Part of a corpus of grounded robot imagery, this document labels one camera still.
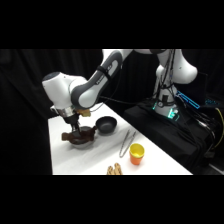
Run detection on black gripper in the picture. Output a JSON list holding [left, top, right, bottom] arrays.
[[62, 114, 82, 138]]

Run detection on brown plush deer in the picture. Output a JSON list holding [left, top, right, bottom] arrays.
[[60, 125, 99, 144]]

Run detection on black bowl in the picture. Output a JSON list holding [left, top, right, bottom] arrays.
[[95, 115, 119, 136]]

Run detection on yellowish tag on wrist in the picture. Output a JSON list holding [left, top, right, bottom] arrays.
[[77, 107, 92, 118]]

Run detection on metal tongs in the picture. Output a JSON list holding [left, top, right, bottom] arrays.
[[118, 128, 137, 159]]

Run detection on tan plush toy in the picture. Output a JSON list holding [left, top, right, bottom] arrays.
[[106, 162, 124, 176]]

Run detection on yellow cup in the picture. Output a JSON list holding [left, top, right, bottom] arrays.
[[129, 143, 146, 160]]

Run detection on black curtain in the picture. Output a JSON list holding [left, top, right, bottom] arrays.
[[0, 49, 224, 176]]

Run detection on orange cup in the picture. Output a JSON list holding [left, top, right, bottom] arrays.
[[129, 153, 145, 166]]

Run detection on black robot stand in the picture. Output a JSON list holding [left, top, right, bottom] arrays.
[[122, 98, 218, 175]]

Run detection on blue glowing light strip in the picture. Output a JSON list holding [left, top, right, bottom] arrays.
[[176, 90, 202, 111]]

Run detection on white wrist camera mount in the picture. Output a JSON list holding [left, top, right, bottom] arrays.
[[49, 105, 66, 117]]

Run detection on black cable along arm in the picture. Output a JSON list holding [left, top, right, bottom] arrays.
[[89, 49, 178, 113]]

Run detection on yellow cable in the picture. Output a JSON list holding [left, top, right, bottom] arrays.
[[212, 106, 224, 151]]

